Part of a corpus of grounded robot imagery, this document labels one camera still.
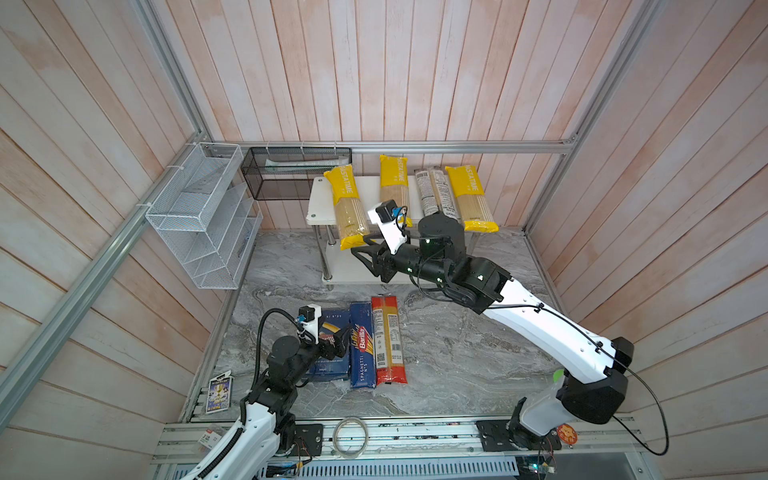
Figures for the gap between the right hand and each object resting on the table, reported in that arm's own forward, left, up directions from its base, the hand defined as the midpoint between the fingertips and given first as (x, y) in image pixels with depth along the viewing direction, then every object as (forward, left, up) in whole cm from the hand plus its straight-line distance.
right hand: (357, 247), depth 61 cm
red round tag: (-26, -53, -41) cm, 72 cm away
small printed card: (-20, +39, -39) cm, 59 cm away
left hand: (-4, +7, -28) cm, 29 cm away
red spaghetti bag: (-10, -7, -38) cm, 40 cm away
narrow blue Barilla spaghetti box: (-6, +1, -37) cm, 38 cm away
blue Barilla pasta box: (0, +11, -35) cm, 37 cm away
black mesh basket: (+47, +31, -14) cm, 58 cm away
